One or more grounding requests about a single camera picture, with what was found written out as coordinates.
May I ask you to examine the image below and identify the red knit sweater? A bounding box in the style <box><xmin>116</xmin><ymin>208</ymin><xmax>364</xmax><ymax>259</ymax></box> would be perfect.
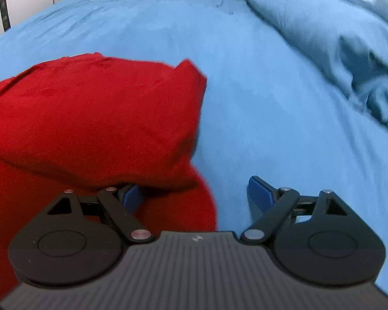
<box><xmin>0</xmin><ymin>53</ymin><xmax>217</xmax><ymax>299</ymax></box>

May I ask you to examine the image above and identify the blue duvet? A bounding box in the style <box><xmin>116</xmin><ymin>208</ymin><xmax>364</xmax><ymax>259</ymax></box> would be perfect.
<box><xmin>246</xmin><ymin>0</ymin><xmax>388</xmax><ymax>128</ymax></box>

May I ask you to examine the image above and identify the blue bed sheet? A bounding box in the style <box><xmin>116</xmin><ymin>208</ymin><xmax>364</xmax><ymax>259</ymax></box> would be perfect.
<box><xmin>0</xmin><ymin>0</ymin><xmax>388</xmax><ymax>293</ymax></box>

